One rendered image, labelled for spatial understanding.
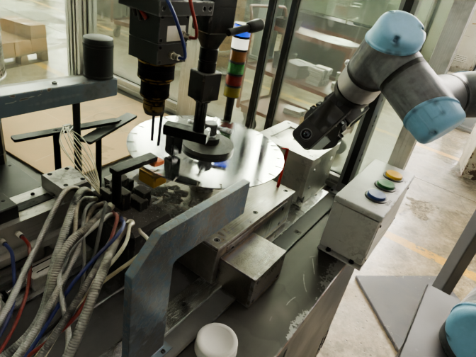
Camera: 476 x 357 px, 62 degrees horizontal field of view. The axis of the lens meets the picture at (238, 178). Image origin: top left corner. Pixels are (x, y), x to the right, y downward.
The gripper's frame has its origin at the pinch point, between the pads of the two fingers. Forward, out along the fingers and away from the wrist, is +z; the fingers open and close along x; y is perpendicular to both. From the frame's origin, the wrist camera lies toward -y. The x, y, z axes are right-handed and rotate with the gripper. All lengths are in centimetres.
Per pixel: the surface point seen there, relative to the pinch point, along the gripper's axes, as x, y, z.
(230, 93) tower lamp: 26.6, 2.6, 13.9
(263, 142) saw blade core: 7.6, -5.7, 3.5
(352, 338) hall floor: -62, 14, 94
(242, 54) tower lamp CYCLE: 30.2, 7.9, 5.3
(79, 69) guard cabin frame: 98, -9, 73
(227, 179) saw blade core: 2.9, -23.0, -7.4
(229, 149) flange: 9.2, -16.0, -1.8
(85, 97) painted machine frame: 33.8, -33.3, -4.1
